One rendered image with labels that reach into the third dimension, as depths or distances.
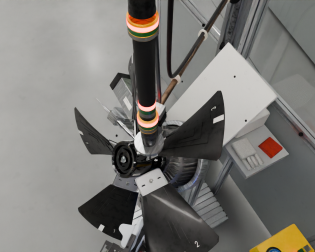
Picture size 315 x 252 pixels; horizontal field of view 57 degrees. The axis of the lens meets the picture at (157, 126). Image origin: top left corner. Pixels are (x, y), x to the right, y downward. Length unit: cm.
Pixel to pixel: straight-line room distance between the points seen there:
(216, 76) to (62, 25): 252
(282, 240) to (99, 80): 211
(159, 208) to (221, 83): 47
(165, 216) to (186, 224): 7
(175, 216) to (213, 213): 118
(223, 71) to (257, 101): 17
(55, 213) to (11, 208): 32
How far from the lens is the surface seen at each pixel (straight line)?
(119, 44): 304
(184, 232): 91
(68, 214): 222
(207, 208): 209
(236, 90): 101
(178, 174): 102
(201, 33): 79
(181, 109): 113
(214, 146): 73
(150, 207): 92
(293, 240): 110
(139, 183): 94
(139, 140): 69
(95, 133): 109
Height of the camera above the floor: 207
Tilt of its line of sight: 59 degrees down
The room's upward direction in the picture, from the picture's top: straight up
